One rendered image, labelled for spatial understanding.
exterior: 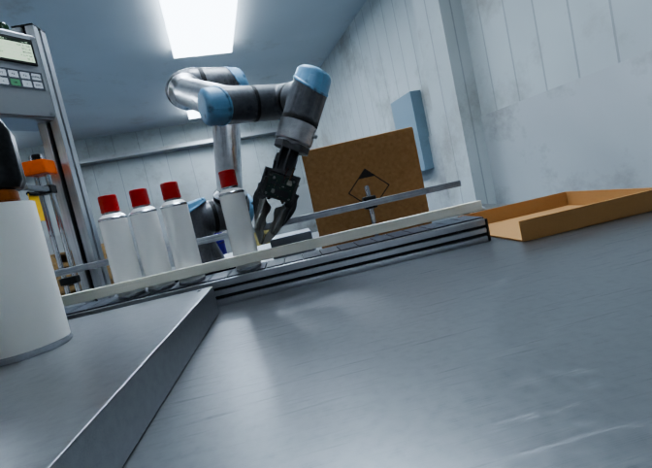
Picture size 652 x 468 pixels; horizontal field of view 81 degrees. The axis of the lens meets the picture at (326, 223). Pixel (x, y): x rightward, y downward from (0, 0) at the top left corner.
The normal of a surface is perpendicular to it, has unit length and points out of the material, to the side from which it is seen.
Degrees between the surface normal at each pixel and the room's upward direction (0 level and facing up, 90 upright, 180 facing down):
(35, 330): 90
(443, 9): 90
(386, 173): 90
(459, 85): 90
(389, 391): 0
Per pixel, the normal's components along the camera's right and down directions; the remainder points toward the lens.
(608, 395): -0.22, -0.97
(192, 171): 0.28, 0.01
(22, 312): 0.62, -0.08
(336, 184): -0.05, 0.08
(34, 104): 0.85, -0.15
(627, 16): -0.94, 0.22
